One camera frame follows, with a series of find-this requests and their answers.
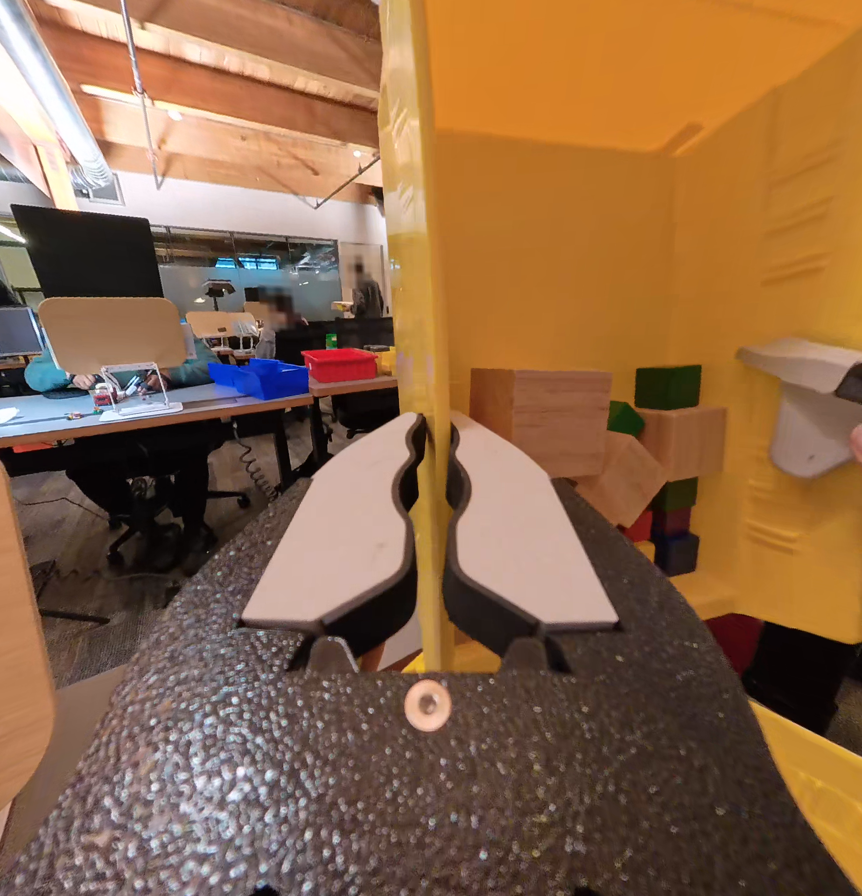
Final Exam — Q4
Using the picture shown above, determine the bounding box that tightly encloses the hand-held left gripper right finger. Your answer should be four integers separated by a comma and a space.
441, 412, 621, 659

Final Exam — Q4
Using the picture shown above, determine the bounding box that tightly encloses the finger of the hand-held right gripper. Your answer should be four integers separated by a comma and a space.
736, 338, 862, 480

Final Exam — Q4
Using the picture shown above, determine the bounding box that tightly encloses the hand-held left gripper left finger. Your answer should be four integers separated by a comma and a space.
240, 412, 429, 659

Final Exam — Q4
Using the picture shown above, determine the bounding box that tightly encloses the pile of coloured wooden cubes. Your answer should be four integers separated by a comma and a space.
469, 364, 727, 578

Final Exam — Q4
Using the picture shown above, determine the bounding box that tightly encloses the yellow plastic box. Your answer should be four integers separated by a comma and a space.
378, 0, 862, 673
749, 700, 862, 896

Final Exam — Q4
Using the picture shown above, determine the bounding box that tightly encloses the wooden desk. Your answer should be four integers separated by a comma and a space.
308, 374, 400, 463

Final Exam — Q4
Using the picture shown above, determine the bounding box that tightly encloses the red plastic bin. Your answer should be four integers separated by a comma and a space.
301, 348, 379, 384
704, 612, 764, 676

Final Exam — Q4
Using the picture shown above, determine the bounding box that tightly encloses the black office chair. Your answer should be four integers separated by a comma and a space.
67, 476, 253, 568

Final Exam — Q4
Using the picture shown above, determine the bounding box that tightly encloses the rounded wooden board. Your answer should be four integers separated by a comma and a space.
186, 311, 260, 338
0, 446, 57, 827
39, 297, 188, 372

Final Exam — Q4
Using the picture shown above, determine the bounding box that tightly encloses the grey office desk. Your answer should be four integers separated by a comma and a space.
0, 381, 316, 494

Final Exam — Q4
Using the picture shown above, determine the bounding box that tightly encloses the black partition panel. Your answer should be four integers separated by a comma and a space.
11, 204, 166, 301

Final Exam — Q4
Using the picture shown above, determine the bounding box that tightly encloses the computer monitor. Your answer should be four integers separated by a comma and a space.
0, 306, 45, 358

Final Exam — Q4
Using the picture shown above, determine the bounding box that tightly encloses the black coiled cable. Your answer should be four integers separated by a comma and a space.
233, 420, 281, 504

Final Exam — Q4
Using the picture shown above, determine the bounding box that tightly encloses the white wire stand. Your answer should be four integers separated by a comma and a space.
98, 362, 183, 421

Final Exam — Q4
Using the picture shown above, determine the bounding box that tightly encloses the silver ceiling duct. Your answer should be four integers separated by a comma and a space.
0, 0, 117, 190

